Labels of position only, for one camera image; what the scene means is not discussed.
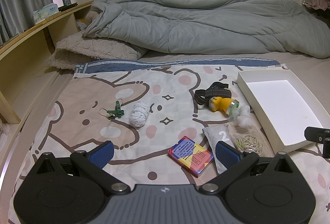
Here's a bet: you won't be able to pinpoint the white shallow cardboard box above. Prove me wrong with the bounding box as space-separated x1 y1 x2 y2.
237 69 329 153

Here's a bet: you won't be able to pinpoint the pink clothes pile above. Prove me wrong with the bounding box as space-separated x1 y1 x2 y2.
303 0 329 11

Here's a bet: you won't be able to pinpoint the wooden bedside shelf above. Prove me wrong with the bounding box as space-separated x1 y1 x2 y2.
1 1 92 124

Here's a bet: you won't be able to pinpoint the beige fluffy blanket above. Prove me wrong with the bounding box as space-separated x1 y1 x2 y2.
45 32 147 70

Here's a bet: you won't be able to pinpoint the grey disposable seat cushion pack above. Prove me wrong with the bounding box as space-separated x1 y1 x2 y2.
203 125 244 174

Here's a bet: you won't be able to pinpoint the colourful card game box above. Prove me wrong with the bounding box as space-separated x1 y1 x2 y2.
167 136 214 178

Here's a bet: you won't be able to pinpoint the grey curtain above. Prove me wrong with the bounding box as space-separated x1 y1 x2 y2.
0 0 53 43

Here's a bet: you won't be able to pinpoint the cartoon bear print cloth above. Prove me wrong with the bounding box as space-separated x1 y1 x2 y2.
8 58 329 223

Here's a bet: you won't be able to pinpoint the tissue box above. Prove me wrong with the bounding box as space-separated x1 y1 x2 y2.
33 2 59 24

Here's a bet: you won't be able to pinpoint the grey-green duvet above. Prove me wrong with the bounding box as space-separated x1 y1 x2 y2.
83 0 329 58

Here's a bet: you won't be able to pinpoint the green plastic clothes pegs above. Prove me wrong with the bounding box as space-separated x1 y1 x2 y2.
106 100 125 120

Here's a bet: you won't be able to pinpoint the white yarn ball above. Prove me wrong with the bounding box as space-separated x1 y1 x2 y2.
129 101 149 128

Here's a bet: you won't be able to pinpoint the yellow headlamp with strap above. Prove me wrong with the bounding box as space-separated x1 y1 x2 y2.
194 81 239 117

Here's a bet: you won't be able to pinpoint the bag of rubber bands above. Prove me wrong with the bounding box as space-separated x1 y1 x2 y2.
228 124 266 157

